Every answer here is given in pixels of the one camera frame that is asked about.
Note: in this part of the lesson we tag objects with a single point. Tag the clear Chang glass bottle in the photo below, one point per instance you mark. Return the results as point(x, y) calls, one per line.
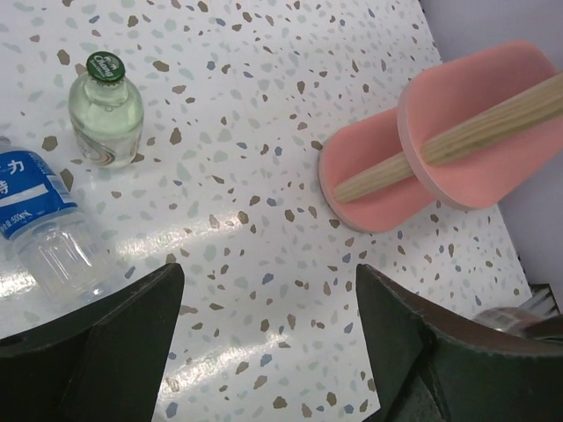
point(106, 112)
point(508, 320)

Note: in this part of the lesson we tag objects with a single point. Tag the pink three-tier shelf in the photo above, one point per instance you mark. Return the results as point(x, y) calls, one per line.
point(467, 133)

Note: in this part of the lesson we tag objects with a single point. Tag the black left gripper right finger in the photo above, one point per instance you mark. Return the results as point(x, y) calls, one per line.
point(431, 364)

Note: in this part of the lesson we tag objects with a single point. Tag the lying blue label water bottle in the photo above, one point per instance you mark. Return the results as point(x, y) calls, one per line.
point(49, 232)

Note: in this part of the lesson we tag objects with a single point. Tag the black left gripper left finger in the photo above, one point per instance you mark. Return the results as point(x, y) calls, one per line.
point(102, 362)

